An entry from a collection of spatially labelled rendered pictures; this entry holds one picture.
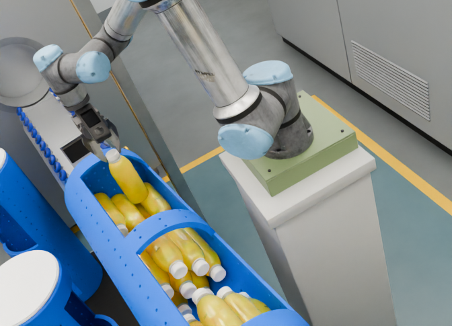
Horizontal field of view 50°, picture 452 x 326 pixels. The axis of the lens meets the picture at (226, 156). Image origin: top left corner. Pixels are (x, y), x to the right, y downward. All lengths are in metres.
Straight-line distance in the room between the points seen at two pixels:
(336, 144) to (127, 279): 0.61
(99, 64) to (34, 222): 1.26
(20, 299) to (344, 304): 0.99
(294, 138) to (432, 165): 1.72
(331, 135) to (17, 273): 1.04
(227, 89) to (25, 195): 1.45
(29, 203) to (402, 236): 1.76
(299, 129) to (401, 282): 1.33
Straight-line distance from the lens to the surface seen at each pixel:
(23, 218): 2.32
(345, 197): 1.33
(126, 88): 2.14
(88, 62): 1.21
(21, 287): 1.63
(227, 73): 1.01
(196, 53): 0.99
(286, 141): 1.22
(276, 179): 1.22
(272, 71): 1.15
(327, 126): 1.31
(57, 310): 1.57
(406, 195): 2.72
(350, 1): 2.93
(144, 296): 1.14
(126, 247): 1.22
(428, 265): 2.46
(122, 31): 1.26
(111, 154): 1.45
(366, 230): 1.47
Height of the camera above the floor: 2.04
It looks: 39 degrees down
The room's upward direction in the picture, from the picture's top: 23 degrees counter-clockwise
